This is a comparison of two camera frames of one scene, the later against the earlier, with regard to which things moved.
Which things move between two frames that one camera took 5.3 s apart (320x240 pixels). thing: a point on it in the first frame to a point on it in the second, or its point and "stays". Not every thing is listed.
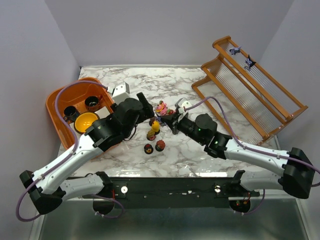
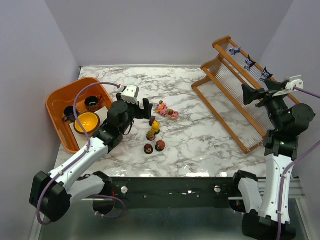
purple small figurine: x=234 y=50 stays
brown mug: x=92 y=103 stays
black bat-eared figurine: x=158 y=118 to x=266 y=74
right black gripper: x=176 y=124 to x=265 y=95
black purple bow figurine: x=249 y=63 stays
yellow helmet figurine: x=155 y=126 stays
